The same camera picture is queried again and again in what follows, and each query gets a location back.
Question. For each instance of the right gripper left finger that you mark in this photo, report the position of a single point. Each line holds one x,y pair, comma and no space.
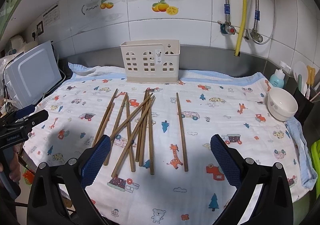
58,193

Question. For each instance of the white microwave oven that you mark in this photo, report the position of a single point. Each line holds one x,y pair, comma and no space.
29,76

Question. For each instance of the long diagonal wooden chopstick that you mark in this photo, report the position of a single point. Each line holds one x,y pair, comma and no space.
128,119

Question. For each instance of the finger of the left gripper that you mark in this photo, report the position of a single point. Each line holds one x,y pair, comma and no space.
36,119
25,111

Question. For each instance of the pile wooden chopstick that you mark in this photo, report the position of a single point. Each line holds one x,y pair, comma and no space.
150,136

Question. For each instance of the wall power socket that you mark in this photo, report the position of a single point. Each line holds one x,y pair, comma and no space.
39,28

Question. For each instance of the printed white baby blanket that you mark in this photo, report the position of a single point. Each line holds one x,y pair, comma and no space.
211,103

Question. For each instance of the green plastic basket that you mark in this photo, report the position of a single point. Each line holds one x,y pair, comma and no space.
315,156

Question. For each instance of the cream plastic utensil holder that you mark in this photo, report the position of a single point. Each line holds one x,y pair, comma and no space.
152,60

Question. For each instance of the blue dish soap bottle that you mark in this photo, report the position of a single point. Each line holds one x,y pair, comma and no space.
278,78

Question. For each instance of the chrome water valve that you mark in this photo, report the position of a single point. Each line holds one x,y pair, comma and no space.
253,35

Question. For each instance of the lone wooden chopstick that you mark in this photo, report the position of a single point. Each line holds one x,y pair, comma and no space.
184,150

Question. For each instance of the black utensil caddy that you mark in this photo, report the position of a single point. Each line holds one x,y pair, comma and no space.
305,107

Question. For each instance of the crossing diagonal wooden chopstick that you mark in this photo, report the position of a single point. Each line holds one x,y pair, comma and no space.
148,102

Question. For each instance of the white ceramic bowl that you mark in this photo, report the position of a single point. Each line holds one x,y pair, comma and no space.
281,104

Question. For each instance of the person's left hand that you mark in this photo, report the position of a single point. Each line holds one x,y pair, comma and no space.
14,165

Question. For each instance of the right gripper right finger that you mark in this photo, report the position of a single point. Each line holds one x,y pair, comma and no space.
274,204

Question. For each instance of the red handled water valve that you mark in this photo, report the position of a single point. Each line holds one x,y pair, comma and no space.
226,28

